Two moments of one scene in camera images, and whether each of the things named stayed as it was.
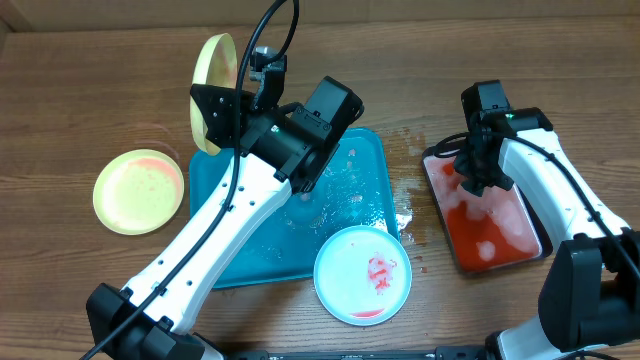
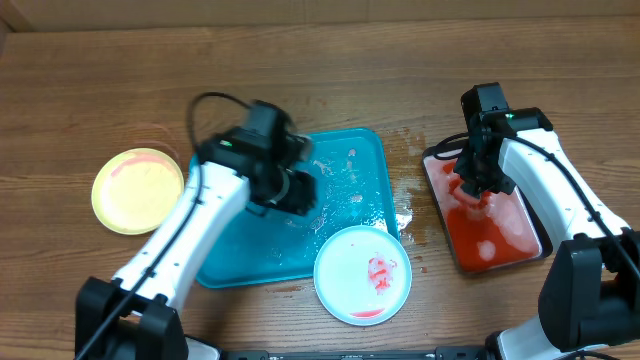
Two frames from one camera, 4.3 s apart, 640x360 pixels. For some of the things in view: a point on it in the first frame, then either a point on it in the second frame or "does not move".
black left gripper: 221,127 to 300,201
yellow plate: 217,65 to 135,190
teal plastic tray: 354,191 does not move
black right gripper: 465,168 does not move
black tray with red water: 493,229 does not move
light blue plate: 363,275 does not move
